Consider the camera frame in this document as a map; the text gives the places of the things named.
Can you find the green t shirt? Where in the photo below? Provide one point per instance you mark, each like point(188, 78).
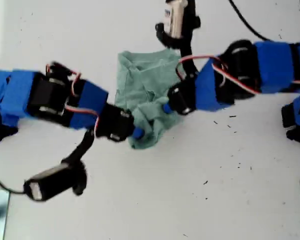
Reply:
point(140, 87)

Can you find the black camera stalk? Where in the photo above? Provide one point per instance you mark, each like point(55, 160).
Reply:
point(187, 60)
point(81, 147)

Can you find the silver black camera box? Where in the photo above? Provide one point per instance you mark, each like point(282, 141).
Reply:
point(176, 20)

